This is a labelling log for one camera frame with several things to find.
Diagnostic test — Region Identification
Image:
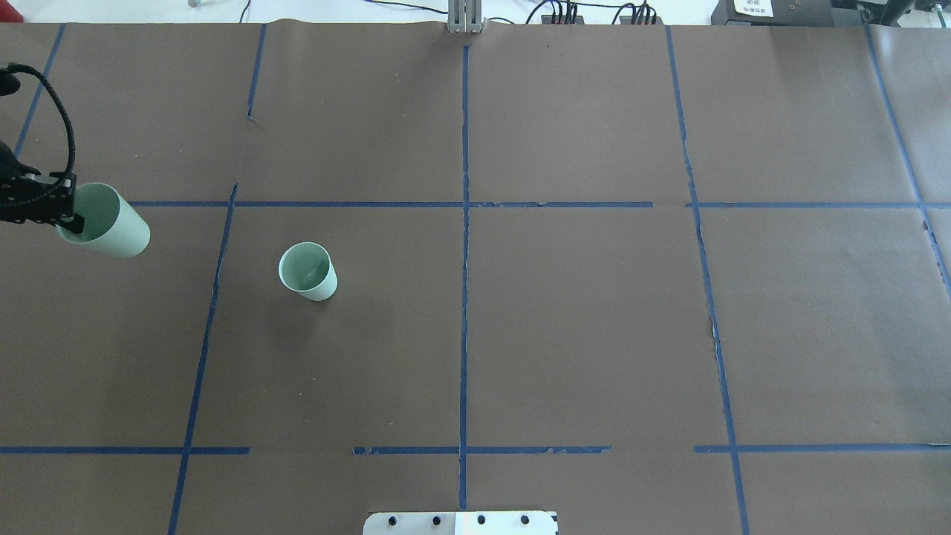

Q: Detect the brown paper table cover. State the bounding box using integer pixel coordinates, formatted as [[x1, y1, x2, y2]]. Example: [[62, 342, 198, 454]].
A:
[[2, 20, 949, 534]]

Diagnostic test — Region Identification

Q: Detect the black camera cable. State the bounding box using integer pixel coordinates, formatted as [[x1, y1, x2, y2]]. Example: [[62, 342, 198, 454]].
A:
[[0, 63, 77, 194]]

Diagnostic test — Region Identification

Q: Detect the black computer box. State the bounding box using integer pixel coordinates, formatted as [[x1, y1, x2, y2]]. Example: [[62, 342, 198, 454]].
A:
[[710, 1, 874, 27]]

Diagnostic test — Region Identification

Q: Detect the left black power strip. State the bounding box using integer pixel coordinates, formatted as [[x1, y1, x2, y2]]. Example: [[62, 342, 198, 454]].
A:
[[540, 4, 585, 26]]

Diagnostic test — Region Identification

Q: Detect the green paper cup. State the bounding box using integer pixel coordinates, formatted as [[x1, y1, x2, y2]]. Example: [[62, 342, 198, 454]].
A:
[[278, 241, 337, 302], [56, 183, 152, 259]]

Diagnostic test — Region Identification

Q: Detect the right black power strip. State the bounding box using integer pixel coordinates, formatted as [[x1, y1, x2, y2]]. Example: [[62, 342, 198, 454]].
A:
[[612, 3, 663, 26]]

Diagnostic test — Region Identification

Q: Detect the white camera pole base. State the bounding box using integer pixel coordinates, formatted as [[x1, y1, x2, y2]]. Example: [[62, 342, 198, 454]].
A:
[[363, 510, 559, 534]]

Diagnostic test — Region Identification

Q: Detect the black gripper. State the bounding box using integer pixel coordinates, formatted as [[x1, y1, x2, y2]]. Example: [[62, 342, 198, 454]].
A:
[[1, 143, 85, 235]]

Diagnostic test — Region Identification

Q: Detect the black power strip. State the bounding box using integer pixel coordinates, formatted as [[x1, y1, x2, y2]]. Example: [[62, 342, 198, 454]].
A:
[[540, 4, 585, 26], [612, 3, 663, 26]]

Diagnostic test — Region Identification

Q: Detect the aluminium frame post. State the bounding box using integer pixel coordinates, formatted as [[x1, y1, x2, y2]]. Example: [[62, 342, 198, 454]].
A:
[[447, 0, 486, 34]]

